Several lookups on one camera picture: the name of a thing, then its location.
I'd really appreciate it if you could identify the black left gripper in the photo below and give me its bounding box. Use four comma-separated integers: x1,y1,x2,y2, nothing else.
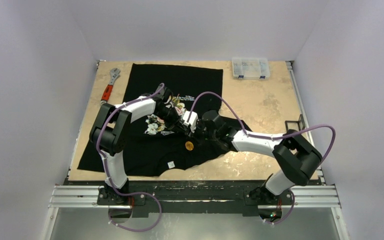
154,106,187,133

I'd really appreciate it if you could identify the black floral print t-shirt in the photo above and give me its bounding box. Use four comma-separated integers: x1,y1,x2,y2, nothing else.
76,63,253,178

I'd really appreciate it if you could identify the orange yellow round brooch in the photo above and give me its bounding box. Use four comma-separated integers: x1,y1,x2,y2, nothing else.
184,141,194,151

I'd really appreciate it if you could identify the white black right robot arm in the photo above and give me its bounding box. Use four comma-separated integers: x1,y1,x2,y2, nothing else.
183,110,323,204

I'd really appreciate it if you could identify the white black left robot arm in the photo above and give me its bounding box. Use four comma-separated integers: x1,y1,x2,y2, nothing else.
89,83,188,205

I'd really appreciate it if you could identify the clear plastic organizer box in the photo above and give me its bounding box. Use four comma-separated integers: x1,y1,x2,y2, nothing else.
231,57,271,80

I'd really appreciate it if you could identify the black open display case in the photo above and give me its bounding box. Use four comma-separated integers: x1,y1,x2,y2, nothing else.
284,114,306,132

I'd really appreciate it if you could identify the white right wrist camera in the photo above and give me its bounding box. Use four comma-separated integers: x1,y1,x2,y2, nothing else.
182,111,199,133

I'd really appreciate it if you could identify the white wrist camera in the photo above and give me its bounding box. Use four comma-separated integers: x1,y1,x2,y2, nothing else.
162,94,174,109
182,111,199,133

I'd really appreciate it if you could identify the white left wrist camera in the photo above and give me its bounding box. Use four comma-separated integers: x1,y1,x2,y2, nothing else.
162,94,174,109

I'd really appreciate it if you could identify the aluminium black mounting rail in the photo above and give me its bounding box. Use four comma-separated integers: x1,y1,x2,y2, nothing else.
48,180,341,218

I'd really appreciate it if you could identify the red handled adjustable wrench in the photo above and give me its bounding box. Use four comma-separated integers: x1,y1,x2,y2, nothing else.
100,68,121,105

